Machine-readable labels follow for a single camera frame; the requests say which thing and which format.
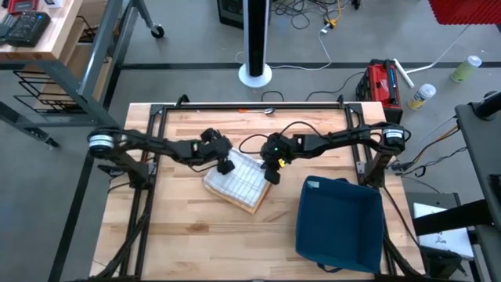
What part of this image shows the white waffle towel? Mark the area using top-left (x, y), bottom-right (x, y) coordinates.
top-left (202, 148), bottom-right (272, 209)

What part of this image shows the red and black toolbox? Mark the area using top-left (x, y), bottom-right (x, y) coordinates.
top-left (355, 58), bottom-right (404, 125)

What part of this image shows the black box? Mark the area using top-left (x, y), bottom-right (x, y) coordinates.
top-left (216, 0), bottom-right (246, 31)

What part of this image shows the white tube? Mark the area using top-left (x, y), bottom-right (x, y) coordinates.
top-left (392, 58), bottom-right (416, 89)

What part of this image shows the black power cable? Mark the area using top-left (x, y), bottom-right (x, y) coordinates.
top-left (305, 70), bottom-right (367, 102)

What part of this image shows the white floor cable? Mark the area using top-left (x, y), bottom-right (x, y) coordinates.
top-left (234, 23), bottom-right (333, 72)

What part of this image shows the white hose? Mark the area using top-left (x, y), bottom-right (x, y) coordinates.
top-left (405, 25), bottom-right (470, 75)

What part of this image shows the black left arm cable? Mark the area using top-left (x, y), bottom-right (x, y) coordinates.
top-left (187, 161), bottom-right (221, 175)

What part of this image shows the navy and white fabric basket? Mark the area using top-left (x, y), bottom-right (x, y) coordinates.
top-left (294, 175), bottom-right (385, 274)

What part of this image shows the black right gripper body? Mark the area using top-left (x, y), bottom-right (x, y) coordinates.
top-left (264, 162), bottom-right (283, 186)

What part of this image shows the metal spoon with orange handle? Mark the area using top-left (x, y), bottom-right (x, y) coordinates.
top-left (238, 107), bottom-right (276, 116)

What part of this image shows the black metal table frame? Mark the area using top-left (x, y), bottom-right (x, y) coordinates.
top-left (93, 93), bottom-right (427, 282)

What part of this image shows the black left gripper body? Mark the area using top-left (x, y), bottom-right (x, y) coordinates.
top-left (217, 157), bottom-right (236, 176)

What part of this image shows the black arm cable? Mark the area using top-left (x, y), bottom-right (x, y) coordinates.
top-left (238, 120), bottom-right (326, 155)
top-left (187, 161), bottom-right (221, 175)

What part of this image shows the grey desk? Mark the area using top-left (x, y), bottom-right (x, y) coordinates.
top-left (453, 90), bottom-right (501, 282)

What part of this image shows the yellow towel with white lines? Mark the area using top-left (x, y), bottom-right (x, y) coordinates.
top-left (202, 180), bottom-right (272, 216)

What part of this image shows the white and black tower stand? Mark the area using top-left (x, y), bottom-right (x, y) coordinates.
top-left (237, 0), bottom-right (273, 89)

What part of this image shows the black cable bundle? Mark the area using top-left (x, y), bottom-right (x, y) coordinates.
top-left (269, 0), bottom-right (353, 29)

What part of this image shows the red flat device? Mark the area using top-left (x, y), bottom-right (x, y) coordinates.
top-left (6, 0), bottom-right (40, 13)

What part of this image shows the white and yellow spray can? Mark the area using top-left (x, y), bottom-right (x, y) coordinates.
top-left (406, 83), bottom-right (438, 111)

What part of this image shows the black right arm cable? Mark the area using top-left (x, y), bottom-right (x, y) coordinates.
top-left (238, 120), bottom-right (326, 155)

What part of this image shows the green bottle with white cap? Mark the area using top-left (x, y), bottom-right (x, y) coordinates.
top-left (449, 55), bottom-right (483, 84)

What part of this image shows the black keypad device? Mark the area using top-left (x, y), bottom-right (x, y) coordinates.
top-left (4, 10), bottom-right (52, 49)

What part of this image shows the black wire rack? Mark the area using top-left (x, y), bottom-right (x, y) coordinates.
top-left (13, 15), bottom-right (113, 115)

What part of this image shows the wooden workbench with grey frame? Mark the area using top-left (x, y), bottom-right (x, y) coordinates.
top-left (0, 0), bottom-right (166, 150)

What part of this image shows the red panel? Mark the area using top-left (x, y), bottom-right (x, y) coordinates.
top-left (427, 0), bottom-right (501, 27)

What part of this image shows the white paper sheet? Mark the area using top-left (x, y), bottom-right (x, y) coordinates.
top-left (413, 202), bottom-right (475, 260)

